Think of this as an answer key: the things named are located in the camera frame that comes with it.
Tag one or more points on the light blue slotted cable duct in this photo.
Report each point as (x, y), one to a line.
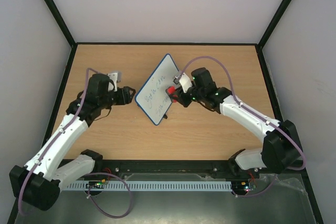
(156, 186)

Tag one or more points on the right controller circuit board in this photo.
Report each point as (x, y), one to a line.
(242, 188)

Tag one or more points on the left controller circuit board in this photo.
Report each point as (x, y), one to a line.
(98, 184)

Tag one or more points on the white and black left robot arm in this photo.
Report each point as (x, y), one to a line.
(41, 180)

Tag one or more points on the red whiteboard eraser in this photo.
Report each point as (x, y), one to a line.
(170, 91)

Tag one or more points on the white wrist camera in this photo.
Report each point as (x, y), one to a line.
(115, 78)
(183, 81)

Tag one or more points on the controller circuit board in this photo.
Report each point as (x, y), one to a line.
(242, 188)
(98, 184)

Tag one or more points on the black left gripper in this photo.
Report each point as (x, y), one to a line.
(124, 98)

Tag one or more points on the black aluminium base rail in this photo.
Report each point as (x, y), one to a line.
(214, 169)

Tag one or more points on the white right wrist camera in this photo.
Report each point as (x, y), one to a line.
(183, 81)

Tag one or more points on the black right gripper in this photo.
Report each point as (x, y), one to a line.
(181, 97)

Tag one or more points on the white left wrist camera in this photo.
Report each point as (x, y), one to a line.
(115, 78)

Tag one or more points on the small blue-framed whiteboard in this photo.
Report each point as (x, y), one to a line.
(152, 97)

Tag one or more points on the black enclosure frame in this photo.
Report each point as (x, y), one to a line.
(259, 47)

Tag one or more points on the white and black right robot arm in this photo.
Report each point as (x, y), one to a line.
(280, 140)

